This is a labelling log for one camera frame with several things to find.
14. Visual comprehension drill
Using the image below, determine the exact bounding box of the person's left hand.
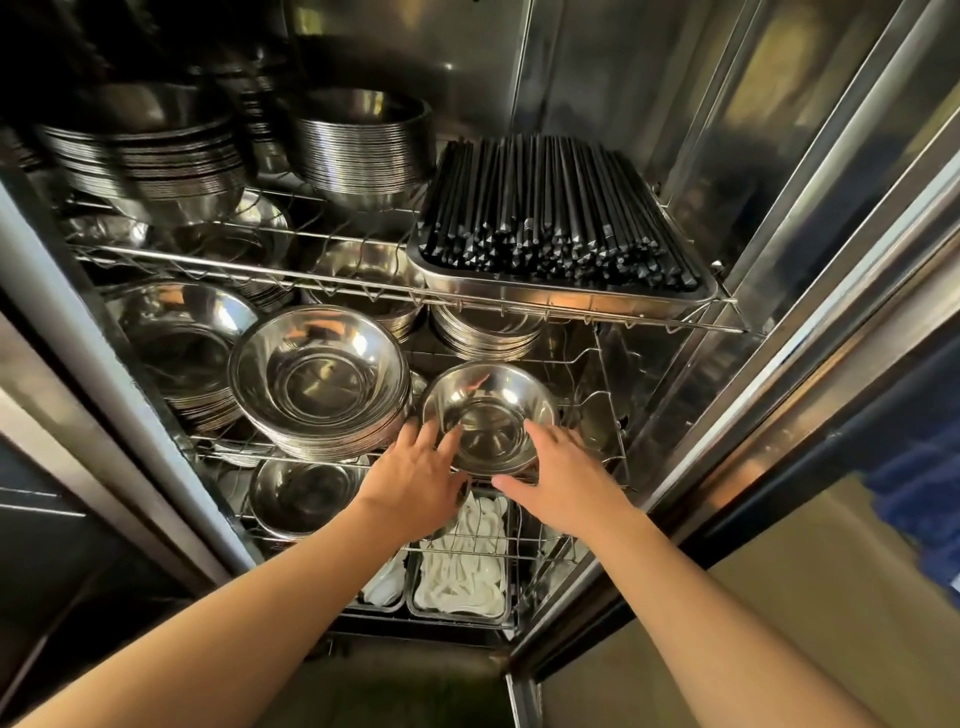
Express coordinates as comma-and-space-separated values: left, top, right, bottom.
352, 418, 473, 538

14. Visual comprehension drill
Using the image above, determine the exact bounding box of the person's right hand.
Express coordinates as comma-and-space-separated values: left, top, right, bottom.
490, 417, 640, 538

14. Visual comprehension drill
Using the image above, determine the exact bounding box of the small steel bowl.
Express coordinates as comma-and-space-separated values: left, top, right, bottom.
417, 360, 561, 479

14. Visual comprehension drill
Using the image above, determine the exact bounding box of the person's right forearm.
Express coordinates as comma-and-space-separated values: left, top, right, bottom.
592, 510, 890, 728

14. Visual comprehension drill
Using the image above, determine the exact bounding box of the person's left forearm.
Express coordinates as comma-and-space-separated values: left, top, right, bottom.
13, 498, 421, 728

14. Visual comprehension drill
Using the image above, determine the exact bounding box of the pile of white spoons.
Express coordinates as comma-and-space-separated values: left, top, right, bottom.
413, 495, 511, 621
361, 551, 410, 609

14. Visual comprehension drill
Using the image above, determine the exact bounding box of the steel spoon tray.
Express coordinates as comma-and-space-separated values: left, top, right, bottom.
351, 547, 412, 616
404, 486, 520, 630

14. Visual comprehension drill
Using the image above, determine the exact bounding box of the stack of large steel bowls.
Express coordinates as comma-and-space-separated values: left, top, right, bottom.
227, 303, 415, 464
111, 280, 261, 436

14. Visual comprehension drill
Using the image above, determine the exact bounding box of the stack of shallow steel bowls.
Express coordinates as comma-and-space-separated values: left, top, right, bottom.
429, 302, 546, 363
168, 189, 295, 314
303, 238, 427, 344

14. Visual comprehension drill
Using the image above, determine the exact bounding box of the steel chopstick tray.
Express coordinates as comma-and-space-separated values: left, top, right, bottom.
405, 141, 723, 321

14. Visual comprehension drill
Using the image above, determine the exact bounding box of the pile of black chopsticks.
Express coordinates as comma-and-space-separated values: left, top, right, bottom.
417, 132, 704, 294

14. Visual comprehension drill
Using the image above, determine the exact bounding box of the stack of wide steel bowls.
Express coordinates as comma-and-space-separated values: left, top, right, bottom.
36, 81, 250, 226
288, 87, 437, 213

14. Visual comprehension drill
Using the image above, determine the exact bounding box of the blue cloth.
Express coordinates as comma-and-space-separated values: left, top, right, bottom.
861, 358, 960, 610

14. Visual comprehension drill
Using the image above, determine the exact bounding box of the stainless steel cabinet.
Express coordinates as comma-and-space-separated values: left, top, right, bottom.
0, 0, 960, 680

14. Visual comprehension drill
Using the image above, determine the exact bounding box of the steel cabinet door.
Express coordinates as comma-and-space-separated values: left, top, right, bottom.
507, 0, 960, 728

